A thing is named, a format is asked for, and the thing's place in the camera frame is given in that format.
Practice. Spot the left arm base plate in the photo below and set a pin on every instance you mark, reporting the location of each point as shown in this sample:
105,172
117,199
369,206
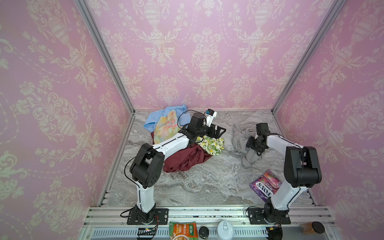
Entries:
155,216

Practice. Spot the orange snack packet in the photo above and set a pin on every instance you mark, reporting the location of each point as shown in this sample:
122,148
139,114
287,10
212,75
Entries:
183,231

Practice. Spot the grey cloth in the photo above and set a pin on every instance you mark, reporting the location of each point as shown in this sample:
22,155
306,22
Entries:
241,135

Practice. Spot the purple Fox's candy bag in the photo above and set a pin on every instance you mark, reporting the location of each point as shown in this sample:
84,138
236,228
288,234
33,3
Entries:
266,185

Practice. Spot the black round lid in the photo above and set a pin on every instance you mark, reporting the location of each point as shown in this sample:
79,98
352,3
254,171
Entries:
204,232

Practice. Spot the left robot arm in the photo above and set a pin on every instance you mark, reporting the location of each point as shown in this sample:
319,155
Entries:
147,166

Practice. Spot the brown jar black lid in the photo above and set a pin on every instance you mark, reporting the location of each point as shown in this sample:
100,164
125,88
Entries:
312,228

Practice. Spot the yellow lemon print cloth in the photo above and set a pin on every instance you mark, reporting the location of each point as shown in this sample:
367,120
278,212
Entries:
211,145

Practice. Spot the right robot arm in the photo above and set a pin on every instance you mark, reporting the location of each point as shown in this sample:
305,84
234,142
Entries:
301,171

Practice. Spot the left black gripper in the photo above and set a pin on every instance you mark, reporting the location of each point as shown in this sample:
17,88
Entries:
216,134

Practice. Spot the pastel yellow printed cloth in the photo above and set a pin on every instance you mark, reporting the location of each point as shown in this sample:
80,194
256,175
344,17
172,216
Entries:
166,128

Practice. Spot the maroon cloth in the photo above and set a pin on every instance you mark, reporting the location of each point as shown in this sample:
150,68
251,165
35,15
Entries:
180,155

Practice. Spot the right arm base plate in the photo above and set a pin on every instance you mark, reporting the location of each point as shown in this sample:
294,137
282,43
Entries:
259,216

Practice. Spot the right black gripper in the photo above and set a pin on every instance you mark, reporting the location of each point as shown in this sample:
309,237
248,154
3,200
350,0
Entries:
252,144

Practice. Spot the white round container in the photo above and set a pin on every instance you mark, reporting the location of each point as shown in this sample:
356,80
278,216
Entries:
225,230

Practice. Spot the light blue cloth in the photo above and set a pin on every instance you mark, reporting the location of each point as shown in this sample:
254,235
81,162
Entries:
183,116

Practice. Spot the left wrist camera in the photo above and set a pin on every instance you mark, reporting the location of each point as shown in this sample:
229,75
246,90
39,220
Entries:
210,115

